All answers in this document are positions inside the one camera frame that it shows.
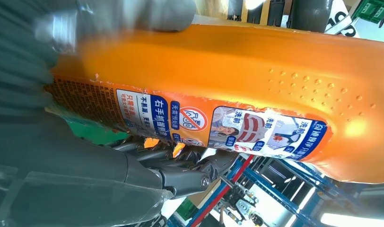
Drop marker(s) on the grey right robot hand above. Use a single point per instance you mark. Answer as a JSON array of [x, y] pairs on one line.
[[69, 181]]

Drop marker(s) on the grey metal mechanism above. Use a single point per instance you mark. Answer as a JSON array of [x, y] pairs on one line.
[[242, 206]]

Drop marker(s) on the green plastic crates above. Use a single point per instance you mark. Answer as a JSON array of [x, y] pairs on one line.
[[373, 9]]

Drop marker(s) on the blue metal shelf rack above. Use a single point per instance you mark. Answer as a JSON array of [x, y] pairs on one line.
[[292, 203]]

